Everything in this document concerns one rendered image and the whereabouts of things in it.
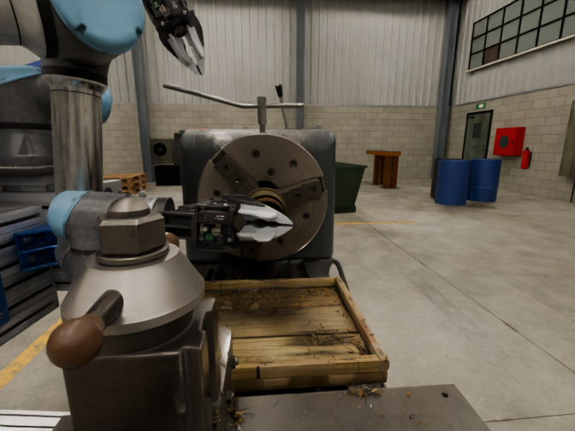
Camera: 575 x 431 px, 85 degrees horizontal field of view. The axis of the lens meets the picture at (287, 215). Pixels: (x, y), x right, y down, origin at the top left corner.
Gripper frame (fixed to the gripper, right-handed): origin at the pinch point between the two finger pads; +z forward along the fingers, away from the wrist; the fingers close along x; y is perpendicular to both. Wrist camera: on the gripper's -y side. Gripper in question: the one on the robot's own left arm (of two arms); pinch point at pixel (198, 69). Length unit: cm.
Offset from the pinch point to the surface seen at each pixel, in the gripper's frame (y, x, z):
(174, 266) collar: 58, -2, 24
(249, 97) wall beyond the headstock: -995, 30, -127
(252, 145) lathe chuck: 0.0, 3.3, 19.4
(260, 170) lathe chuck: 0.0, 2.4, 25.3
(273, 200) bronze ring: 14.4, 2.8, 30.5
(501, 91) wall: -779, 644, 169
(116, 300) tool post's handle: 60, -4, 24
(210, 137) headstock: -16.8, -6.9, 12.2
